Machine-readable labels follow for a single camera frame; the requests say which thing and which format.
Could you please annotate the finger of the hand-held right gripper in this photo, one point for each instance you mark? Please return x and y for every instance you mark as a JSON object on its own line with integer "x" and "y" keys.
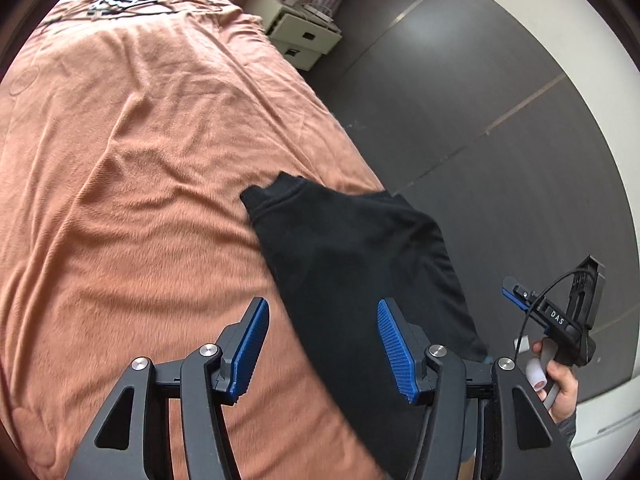
{"x": 520, "y": 294}

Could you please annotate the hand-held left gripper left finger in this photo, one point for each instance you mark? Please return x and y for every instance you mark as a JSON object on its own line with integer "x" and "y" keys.
{"x": 247, "y": 355}

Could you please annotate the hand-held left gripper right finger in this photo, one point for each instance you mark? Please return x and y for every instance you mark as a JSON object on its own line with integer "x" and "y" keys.
{"x": 397, "y": 355}

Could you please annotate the black sweater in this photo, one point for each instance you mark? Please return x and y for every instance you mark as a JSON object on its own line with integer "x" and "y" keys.
{"x": 350, "y": 260}

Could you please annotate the person's right forearm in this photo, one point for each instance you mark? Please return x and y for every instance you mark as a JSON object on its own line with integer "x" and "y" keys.
{"x": 567, "y": 430}

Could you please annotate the person's right hand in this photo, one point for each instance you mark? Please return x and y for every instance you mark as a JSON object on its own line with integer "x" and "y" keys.
{"x": 567, "y": 390}

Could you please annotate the orange fleece blanket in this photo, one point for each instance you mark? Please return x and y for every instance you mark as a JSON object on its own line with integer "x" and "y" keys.
{"x": 150, "y": 185}

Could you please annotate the white nightstand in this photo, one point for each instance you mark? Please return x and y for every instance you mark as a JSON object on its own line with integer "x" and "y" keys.
{"x": 300, "y": 35}

